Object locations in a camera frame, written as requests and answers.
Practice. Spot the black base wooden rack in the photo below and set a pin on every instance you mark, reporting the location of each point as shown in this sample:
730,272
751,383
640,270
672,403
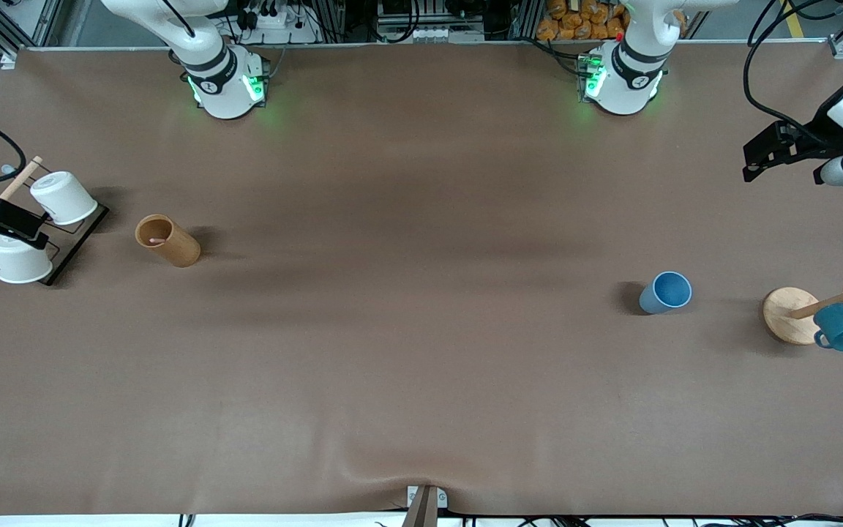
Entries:
77,241

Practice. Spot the blue cup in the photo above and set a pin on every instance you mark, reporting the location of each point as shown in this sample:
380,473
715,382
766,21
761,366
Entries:
665,293

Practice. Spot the brown table mat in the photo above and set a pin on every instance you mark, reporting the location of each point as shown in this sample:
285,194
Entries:
421,366

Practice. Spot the bamboo cylinder holder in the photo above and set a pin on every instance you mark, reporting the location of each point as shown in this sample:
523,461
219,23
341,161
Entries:
173,245

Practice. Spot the long white socket strip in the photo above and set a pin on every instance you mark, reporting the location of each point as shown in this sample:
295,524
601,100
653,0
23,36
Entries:
429,34

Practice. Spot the orange bread bag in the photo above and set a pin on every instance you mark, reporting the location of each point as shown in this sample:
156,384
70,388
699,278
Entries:
582,22

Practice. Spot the wooden mug tree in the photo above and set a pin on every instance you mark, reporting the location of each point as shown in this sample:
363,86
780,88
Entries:
787,315

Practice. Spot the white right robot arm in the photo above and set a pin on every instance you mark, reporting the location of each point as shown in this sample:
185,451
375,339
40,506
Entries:
209,44

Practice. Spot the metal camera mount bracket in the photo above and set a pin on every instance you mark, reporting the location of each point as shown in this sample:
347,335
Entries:
425,505

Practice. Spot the white power strip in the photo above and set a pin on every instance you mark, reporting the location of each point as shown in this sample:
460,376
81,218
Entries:
279,22

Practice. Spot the white cup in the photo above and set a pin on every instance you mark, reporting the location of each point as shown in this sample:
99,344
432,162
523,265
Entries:
63,197
19,258

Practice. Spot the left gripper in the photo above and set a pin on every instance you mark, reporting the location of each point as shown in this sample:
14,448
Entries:
819,139

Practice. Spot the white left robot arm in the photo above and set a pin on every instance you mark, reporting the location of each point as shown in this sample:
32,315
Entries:
634,66

